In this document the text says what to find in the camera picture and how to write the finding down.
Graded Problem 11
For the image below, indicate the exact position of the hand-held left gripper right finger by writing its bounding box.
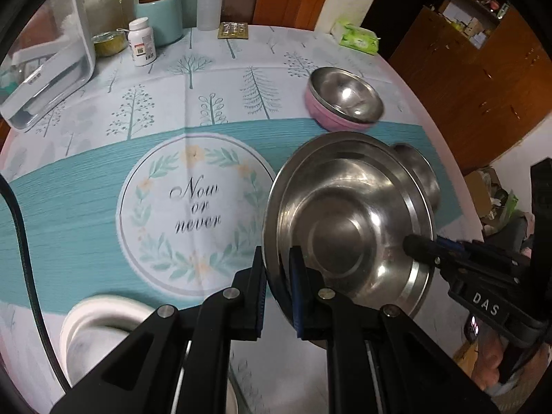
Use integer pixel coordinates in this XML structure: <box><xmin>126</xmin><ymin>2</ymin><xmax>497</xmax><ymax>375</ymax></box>
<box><xmin>289</xmin><ymin>246</ymin><xmax>501</xmax><ymax>414</ymax></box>

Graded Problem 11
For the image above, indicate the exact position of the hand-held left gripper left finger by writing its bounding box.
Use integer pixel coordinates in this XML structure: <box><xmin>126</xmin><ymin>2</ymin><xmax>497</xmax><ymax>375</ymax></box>
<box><xmin>49</xmin><ymin>246</ymin><xmax>266</xmax><ymax>414</ymax></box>

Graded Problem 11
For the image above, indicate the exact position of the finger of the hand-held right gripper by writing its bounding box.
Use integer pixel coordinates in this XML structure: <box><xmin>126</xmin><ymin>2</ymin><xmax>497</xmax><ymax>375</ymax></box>
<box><xmin>435</xmin><ymin>236</ymin><xmax>532</xmax><ymax>269</ymax></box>
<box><xmin>403</xmin><ymin>235</ymin><xmax>459</xmax><ymax>286</ymax></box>

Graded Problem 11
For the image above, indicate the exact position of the large steel bowl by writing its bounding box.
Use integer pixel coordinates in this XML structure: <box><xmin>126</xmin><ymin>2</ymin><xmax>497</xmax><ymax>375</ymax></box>
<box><xmin>262</xmin><ymin>131</ymin><xmax>436</xmax><ymax>348</ymax></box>

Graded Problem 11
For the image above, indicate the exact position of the large white plate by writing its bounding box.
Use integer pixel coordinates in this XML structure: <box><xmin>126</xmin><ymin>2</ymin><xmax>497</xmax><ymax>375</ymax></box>
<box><xmin>59</xmin><ymin>294</ymin><xmax>239</xmax><ymax>414</ymax></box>

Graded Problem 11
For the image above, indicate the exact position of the person's right hand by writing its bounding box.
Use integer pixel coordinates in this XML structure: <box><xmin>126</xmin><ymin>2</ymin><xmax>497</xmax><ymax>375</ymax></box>
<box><xmin>472</xmin><ymin>334</ymin><xmax>552</xmax><ymax>395</ymax></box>

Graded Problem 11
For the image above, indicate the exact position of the cardboard box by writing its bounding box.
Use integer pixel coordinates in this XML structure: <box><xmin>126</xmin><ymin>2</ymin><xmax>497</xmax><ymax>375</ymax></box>
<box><xmin>466</xmin><ymin>168</ymin><xmax>518</xmax><ymax>225</ymax></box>

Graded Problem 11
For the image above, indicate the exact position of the small steel bowl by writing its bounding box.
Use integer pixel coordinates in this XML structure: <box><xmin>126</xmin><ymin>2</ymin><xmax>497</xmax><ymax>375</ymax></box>
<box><xmin>390</xmin><ymin>143</ymin><xmax>441</xmax><ymax>216</ymax></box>

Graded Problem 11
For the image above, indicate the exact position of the brown wooden cabinet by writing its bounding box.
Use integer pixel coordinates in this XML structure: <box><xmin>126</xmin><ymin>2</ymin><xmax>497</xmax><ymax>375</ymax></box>
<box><xmin>388</xmin><ymin>6</ymin><xmax>552</xmax><ymax>173</ymax></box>

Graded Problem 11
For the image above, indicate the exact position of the pink steel-lined bowl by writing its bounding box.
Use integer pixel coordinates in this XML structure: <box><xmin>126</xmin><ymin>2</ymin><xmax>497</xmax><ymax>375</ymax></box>
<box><xmin>304</xmin><ymin>67</ymin><xmax>384</xmax><ymax>132</ymax></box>

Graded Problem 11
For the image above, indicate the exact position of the green tissue pack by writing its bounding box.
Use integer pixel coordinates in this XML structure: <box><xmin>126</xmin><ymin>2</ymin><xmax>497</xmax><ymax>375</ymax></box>
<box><xmin>331</xmin><ymin>17</ymin><xmax>382</xmax><ymax>56</ymax></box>

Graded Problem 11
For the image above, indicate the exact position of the wooden shelf with small goods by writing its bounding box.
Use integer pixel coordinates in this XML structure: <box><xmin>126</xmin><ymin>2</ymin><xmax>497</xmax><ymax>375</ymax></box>
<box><xmin>414</xmin><ymin>0</ymin><xmax>518</xmax><ymax>48</ymax></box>

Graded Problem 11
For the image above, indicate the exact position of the foil blister pack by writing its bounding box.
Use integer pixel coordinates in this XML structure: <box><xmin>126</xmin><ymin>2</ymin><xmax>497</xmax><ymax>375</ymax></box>
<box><xmin>218</xmin><ymin>21</ymin><xmax>250</xmax><ymax>39</ymax></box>

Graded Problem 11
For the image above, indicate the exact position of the white pill bottle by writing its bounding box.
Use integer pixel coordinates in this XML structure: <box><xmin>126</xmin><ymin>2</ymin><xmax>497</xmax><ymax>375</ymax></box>
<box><xmin>128</xmin><ymin>17</ymin><xmax>157</xmax><ymax>67</ymax></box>

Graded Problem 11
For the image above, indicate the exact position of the clear squeeze bottle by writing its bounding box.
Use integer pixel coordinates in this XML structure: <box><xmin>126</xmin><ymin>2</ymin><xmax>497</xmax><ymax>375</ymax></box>
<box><xmin>188</xmin><ymin>0</ymin><xmax>225</xmax><ymax>32</ymax></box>

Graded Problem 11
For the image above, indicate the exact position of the small yellow tin bowl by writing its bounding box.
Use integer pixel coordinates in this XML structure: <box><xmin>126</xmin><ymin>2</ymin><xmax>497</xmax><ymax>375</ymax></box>
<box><xmin>92</xmin><ymin>29</ymin><xmax>129</xmax><ymax>58</ymax></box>

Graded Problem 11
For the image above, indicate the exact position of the teal canister with brown lid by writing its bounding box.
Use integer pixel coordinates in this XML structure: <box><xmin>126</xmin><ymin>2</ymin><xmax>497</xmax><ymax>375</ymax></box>
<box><xmin>136</xmin><ymin>0</ymin><xmax>184</xmax><ymax>48</ymax></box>

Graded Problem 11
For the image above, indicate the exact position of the clear white storage box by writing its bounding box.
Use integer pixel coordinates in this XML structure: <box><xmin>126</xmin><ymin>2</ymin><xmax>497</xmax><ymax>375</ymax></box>
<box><xmin>0</xmin><ymin>0</ymin><xmax>96</xmax><ymax>132</ymax></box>

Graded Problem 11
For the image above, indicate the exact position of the black cable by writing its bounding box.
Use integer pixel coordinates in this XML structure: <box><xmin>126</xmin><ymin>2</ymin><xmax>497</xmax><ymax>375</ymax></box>
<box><xmin>0</xmin><ymin>177</ymin><xmax>70</xmax><ymax>393</ymax></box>

